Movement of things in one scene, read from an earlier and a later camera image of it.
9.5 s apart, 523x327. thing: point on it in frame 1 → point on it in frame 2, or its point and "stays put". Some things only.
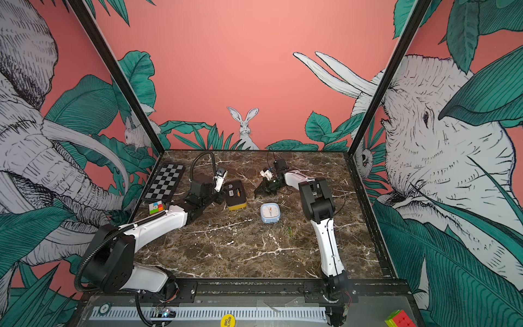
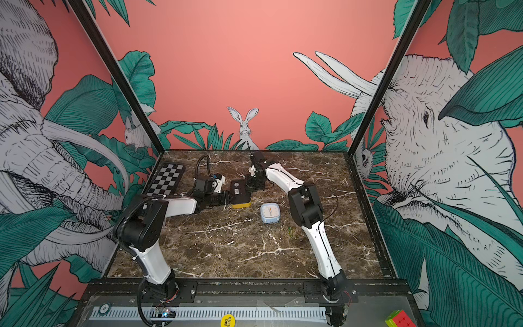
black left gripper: [222, 197] stays put
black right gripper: [267, 189] → [249, 183]
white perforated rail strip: [146, 313] stays put
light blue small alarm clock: [270, 212] stays put
